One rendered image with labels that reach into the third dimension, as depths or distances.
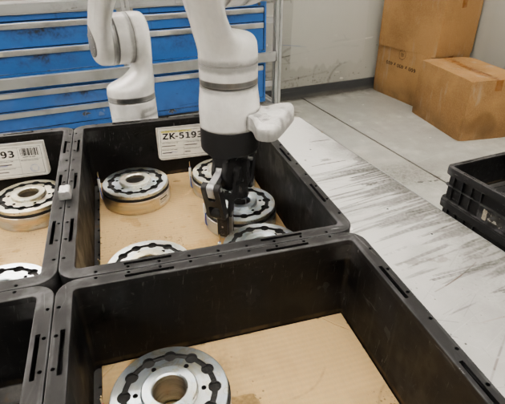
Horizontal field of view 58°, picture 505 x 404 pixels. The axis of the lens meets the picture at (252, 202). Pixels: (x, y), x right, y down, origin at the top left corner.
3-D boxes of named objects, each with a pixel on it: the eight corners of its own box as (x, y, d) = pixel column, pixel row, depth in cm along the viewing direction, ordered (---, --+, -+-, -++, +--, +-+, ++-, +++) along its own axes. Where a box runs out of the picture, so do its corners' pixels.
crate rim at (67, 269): (77, 139, 75) (74, 126, 74) (251, 121, 83) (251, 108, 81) (62, 301, 42) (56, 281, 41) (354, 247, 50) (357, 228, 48)
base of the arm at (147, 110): (115, 174, 101) (101, 97, 92) (154, 163, 105) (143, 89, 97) (132, 188, 94) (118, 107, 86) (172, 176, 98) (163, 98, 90)
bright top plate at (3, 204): (-7, 190, 71) (-7, 186, 71) (62, 178, 74) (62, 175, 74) (-10, 222, 63) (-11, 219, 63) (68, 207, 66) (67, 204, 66)
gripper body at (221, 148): (216, 104, 62) (219, 167, 66) (187, 126, 55) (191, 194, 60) (268, 111, 59) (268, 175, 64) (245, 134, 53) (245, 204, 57)
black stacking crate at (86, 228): (88, 191, 80) (75, 129, 74) (251, 169, 87) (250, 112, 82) (83, 369, 47) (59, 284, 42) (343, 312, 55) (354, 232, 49)
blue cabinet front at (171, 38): (146, 117, 252) (132, 8, 224) (264, 100, 277) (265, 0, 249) (147, 119, 250) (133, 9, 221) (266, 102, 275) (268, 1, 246)
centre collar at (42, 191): (11, 191, 70) (10, 187, 69) (46, 185, 71) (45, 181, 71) (10, 207, 66) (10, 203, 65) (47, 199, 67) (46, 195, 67)
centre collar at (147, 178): (119, 176, 74) (119, 173, 74) (150, 173, 75) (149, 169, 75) (119, 191, 70) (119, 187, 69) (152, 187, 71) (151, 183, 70)
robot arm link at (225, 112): (275, 145, 52) (276, 90, 48) (186, 131, 55) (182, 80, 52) (296, 119, 59) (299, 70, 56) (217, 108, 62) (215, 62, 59)
